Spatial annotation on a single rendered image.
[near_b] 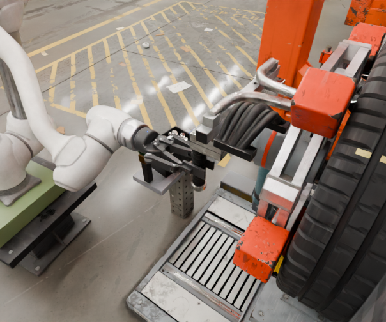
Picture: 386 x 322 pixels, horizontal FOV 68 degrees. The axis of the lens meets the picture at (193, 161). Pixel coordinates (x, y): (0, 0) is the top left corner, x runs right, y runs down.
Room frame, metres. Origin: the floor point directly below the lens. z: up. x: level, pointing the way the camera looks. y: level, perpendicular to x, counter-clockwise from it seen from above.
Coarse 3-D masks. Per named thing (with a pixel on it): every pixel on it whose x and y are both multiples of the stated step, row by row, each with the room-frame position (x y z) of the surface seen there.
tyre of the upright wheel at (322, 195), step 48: (384, 48) 0.49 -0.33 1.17; (384, 96) 0.38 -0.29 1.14; (336, 144) 0.34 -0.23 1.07; (384, 144) 0.32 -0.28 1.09; (336, 192) 0.29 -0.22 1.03; (384, 192) 0.26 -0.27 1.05; (336, 240) 0.24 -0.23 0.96; (384, 240) 0.22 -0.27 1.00; (288, 288) 0.25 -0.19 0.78; (336, 288) 0.21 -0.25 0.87
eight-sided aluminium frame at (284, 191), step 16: (352, 48) 0.63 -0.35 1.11; (368, 48) 0.61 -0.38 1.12; (336, 64) 0.56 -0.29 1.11; (352, 64) 0.53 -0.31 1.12; (352, 96) 0.73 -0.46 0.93; (288, 144) 0.40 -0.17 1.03; (320, 144) 0.38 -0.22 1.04; (288, 160) 0.40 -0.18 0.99; (304, 160) 0.37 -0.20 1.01; (272, 176) 0.36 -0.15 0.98; (288, 176) 0.37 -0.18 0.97; (304, 176) 0.35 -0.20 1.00; (272, 192) 0.34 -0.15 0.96; (288, 192) 0.33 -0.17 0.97; (304, 192) 0.63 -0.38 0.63; (288, 208) 0.32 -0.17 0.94; (288, 224) 0.51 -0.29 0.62
